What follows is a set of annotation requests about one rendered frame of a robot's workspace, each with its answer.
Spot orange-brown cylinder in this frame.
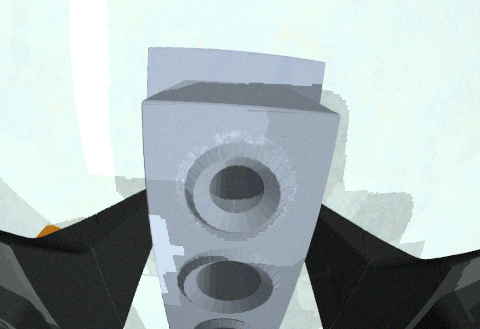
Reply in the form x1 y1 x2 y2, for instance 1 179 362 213
37 225 60 238

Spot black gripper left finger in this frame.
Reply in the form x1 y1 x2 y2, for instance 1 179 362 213
0 188 153 329

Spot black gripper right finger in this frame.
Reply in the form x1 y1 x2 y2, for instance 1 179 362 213
305 205 480 329

